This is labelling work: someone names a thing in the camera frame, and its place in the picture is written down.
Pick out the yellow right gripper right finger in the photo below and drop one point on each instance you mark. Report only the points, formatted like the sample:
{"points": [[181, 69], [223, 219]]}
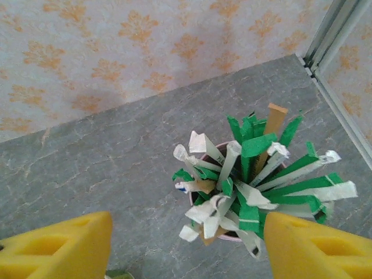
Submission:
{"points": [[319, 253]]}

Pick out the aluminium side rail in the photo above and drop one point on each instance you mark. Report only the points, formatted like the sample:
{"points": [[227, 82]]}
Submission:
{"points": [[344, 113]]}

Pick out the wooden stirrer stick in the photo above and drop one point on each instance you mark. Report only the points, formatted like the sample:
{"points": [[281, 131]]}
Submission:
{"points": [[205, 186], [276, 116]]}

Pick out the green white wrapped straw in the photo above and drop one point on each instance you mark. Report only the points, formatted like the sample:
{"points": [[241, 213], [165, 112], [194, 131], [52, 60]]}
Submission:
{"points": [[311, 149], [180, 174], [279, 149], [181, 152], [290, 129], [257, 145], [340, 190], [209, 215], [329, 157], [234, 126], [248, 215], [231, 158], [199, 142], [251, 244]]}

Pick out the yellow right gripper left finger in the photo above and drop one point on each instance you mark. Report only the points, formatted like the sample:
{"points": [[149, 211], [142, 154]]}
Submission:
{"points": [[52, 250]]}

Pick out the aluminium frame post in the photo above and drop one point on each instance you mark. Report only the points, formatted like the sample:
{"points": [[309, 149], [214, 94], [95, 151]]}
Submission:
{"points": [[338, 26]]}

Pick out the pink straw holder cup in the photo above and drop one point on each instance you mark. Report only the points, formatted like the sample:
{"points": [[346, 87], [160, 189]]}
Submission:
{"points": [[232, 238]]}

